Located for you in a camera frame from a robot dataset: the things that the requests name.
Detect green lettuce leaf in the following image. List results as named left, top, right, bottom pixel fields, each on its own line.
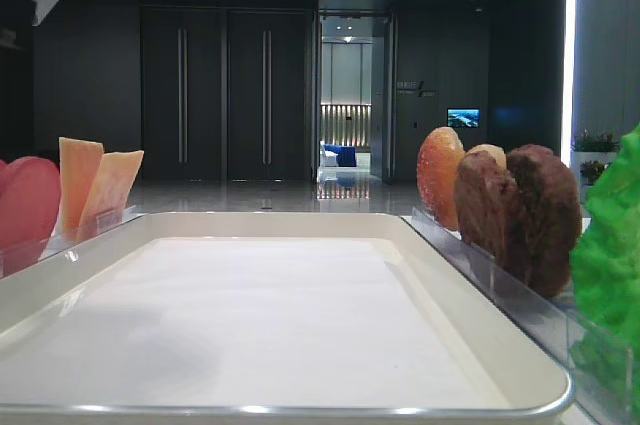
left=570, top=128, right=639, bottom=421

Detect orange cheese slice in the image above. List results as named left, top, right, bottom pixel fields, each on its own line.
left=59, top=137, right=104, bottom=231
left=79, top=150, right=144, bottom=228

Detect outer brown meat patty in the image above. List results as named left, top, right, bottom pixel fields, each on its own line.
left=506, top=144, right=582, bottom=298

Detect outer red tomato slice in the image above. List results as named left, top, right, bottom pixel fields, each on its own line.
left=1, top=156, right=61, bottom=249

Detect clear acrylic rack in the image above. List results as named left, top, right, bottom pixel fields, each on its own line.
left=1, top=206, right=142, bottom=278
left=404, top=208, right=639, bottom=424

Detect inner orange cheese slice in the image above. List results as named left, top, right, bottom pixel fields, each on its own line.
left=79, top=150, right=144, bottom=228

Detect small wall display screen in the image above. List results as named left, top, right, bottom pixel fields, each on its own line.
left=447, top=108, right=480, bottom=128

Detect right clear acrylic rack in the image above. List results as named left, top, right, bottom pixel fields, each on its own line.
left=404, top=208, right=639, bottom=424

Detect left clear acrylic rack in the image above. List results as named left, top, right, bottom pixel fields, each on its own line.
left=1, top=206, right=142, bottom=278

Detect brown meat patty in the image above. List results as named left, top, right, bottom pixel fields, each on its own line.
left=454, top=150, right=519, bottom=269
left=506, top=144, right=582, bottom=298

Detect outer right bun half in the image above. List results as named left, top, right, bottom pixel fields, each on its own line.
left=468, top=144, right=507, bottom=169

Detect dark double doors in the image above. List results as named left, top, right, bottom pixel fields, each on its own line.
left=141, top=7, right=313, bottom=181

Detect inner right bun half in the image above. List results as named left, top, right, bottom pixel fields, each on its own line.
left=416, top=126, right=465, bottom=231

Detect bun half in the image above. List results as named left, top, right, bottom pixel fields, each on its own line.
left=416, top=126, right=465, bottom=231
left=468, top=144, right=507, bottom=169

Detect potted flower plants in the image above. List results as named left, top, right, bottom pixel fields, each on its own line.
left=570, top=129, right=619, bottom=185

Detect inner brown meat patty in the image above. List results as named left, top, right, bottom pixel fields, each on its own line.
left=454, top=150, right=519, bottom=269

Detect outer orange cheese slice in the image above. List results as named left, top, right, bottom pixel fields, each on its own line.
left=59, top=137, right=104, bottom=231

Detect white rectangular metal tray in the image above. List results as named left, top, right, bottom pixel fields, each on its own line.
left=1, top=212, right=574, bottom=424

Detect blue sofa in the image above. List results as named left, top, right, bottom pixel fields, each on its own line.
left=324, top=143, right=357, bottom=167

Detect inner red tomato slice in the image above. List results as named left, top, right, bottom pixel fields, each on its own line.
left=0, top=159, right=8, bottom=188

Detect red tomato slice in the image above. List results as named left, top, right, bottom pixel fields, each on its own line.
left=1, top=156, right=61, bottom=249
left=0, top=159, right=8, bottom=188

